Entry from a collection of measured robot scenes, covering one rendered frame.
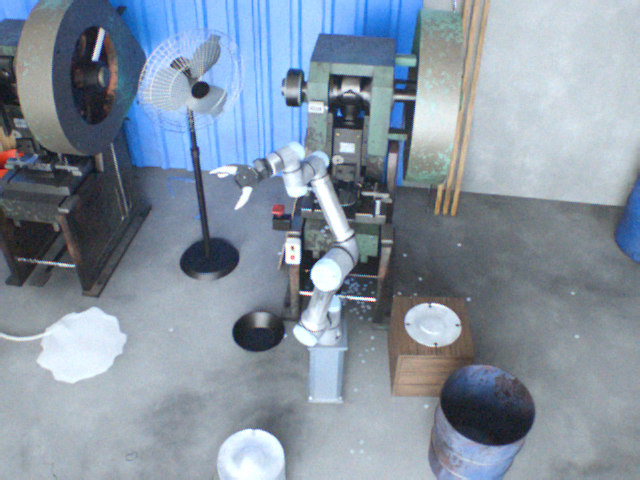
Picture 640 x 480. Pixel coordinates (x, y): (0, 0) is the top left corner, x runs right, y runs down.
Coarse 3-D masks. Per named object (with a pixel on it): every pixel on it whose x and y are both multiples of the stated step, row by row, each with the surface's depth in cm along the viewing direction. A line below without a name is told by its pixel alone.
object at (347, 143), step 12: (336, 120) 296; (348, 120) 293; (360, 120) 296; (336, 132) 291; (348, 132) 290; (360, 132) 290; (336, 144) 296; (348, 144) 295; (360, 144) 294; (336, 156) 299; (348, 156) 299; (360, 156) 299; (336, 168) 302; (348, 168) 300; (360, 168) 303
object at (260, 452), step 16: (240, 432) 264; (256, 432) 264; (224, 448) 257; (240, 448) 258; (256, 448) 257; (272, 448) 258; (224, 464) 251; (240, 464) 251; (256, 464) 251; (272, 464) 252
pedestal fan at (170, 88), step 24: (168, 48) 278; (216, 48) 293; (168, 72) 288; (192, 72) 287; (144, 96) 286; (168, 96) 287; (192, 96) 305; (216, 96) 308; (192, 120) 320; (192, 144) 329; (216, 240) 397; (192, 264) 379; (216, 264) 380
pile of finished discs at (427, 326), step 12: (408, 312) 309; (420, 312) 309; (432, 312) 309; (444, 312) 309; (420, 324) 302; (432, 324) 302; (444, 324) 302; (420, 336) 296; (432, 336) 296; (444, 336) 297; (456, 336) 297
